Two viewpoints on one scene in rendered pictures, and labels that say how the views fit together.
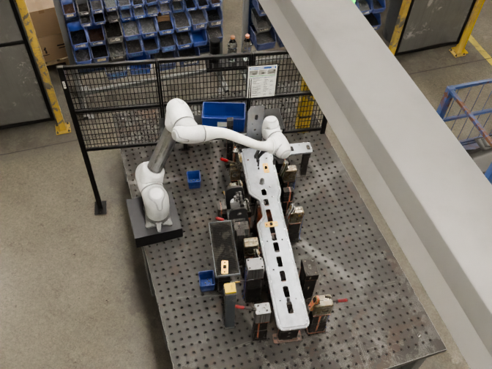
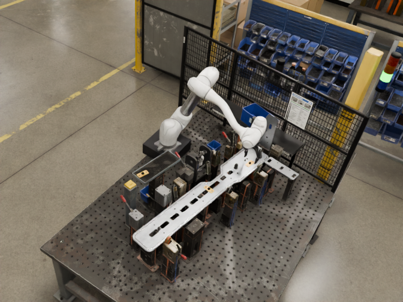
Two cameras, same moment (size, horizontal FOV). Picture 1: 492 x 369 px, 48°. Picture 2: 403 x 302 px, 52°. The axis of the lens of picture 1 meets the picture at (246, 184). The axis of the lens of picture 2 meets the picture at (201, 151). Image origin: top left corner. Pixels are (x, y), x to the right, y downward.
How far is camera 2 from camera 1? 1.86 m
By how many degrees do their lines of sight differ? 33
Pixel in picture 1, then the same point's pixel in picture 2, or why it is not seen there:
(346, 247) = (253, 259)
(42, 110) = not seen: hidden behind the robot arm
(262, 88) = (297, 117)
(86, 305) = (111, 180)
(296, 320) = (147, 241)
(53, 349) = (74, 183)
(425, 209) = not seen: outside the picture
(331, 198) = (284, 226)
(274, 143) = (244, 130)
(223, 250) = (155, 166)
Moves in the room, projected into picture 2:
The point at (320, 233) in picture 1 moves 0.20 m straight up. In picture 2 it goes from (247, 236) to (252, 220)
